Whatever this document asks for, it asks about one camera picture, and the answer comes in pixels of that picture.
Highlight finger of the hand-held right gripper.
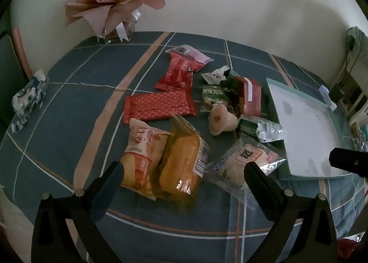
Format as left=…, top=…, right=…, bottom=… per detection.
left=328, top=147, right=368, bottom=179

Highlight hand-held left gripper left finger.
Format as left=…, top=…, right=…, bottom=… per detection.
left=31, top=160, right=125, bottom=263

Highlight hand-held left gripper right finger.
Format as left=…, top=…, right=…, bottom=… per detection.
left=243, top=162, right=338, bottom=263

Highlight clear pastry packet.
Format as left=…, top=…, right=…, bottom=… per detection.
left=205, top=137, right=288, bottom=210

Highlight white orange bread packet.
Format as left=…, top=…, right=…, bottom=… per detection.
left=119, top=118, right=170, bottom=202

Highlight green silver snack packet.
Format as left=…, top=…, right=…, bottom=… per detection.
left=238, top=114, right=288, bottom=143

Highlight white tray with green rim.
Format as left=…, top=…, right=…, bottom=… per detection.
left=266, top=78, right=344, bottom=181

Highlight pink jelly cup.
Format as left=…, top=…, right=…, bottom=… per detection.
left=207, top=105, right=239, bottom=136

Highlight yellow cake packet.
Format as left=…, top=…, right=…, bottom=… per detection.
left=155, top=114, right=210, bottom=203

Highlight red white striped packet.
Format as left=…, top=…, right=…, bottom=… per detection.
left=234, top=76, right=263, bottom=117

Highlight red patterned long packet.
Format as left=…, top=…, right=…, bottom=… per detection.
left=122, top=91, right=198, bottom=124

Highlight white orange print snack packet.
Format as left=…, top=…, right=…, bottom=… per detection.
left=201, top=65, right=230, bottom=85

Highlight pink snack packet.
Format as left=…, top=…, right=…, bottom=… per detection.
left=165, top=45, right=215, bottom=71

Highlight white plastic chair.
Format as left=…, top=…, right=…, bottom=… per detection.
left=345, top=51, right=368, bottom=126

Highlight black box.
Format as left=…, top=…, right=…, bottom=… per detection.
left=331, top=83, right=345, bottom=103

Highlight white device with blue light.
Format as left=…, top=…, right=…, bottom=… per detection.
left=319, top=85, right=337, bottom=111

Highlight red bag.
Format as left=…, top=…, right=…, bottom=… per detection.
left=336, top=238, right=360, bottom=260

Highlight green biscuit packet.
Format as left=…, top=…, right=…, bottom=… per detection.
left=200, top=85, right=230, bottom=113

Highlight blue plaid cloth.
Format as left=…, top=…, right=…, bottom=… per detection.
left=0, top=31, right=368, bottom=263

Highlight blue white tissue pack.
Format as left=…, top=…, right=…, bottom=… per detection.
left=11, top=69, right=49, bottom=131

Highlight red snack packet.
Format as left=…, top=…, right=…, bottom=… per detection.
left=154, top=52, right=203, bottom=94

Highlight green cloth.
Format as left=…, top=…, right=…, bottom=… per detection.
left=345, top=26, right=368, bottom=59

